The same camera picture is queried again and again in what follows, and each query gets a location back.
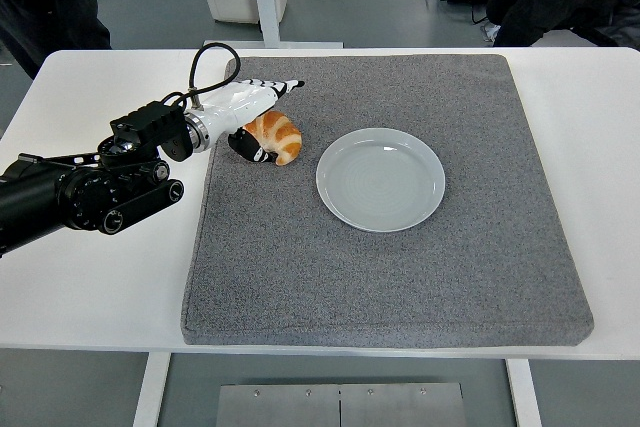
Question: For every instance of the grey metal plate with screws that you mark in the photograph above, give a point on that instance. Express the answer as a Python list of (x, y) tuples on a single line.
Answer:
[(280, 407)]

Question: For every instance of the grey fabric mat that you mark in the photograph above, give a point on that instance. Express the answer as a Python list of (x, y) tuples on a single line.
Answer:
[(400, 272)]

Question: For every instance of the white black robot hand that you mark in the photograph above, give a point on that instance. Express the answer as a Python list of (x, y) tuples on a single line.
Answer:
[(225, 107)]

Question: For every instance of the golden brown croissant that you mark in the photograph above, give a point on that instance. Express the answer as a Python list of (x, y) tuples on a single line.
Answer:
[(282, 137)]

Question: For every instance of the white table leg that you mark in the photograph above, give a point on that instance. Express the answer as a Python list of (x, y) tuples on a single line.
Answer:
[(525, 397), (150, 392)]

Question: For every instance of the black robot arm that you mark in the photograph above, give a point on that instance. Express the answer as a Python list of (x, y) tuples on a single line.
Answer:
[(40, 192)]

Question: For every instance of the pale grey round plate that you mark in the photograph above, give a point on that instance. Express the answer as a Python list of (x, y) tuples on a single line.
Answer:
[(380, 182)]

